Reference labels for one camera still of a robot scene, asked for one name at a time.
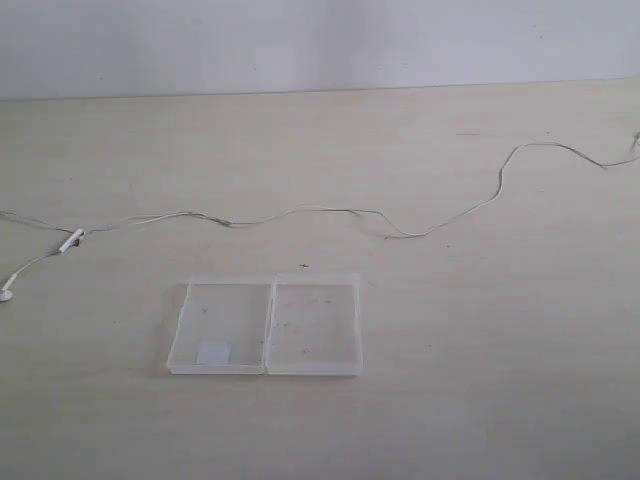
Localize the white wired earphones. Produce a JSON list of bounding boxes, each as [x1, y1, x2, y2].
[[0, 132, 640, 304]]

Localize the clear plastic hinged case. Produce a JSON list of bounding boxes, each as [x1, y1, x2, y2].
[[166, 272, 363, 377]]

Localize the white sticker in case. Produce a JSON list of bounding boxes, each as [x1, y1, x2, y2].
[[196, 341, 231, 366]]

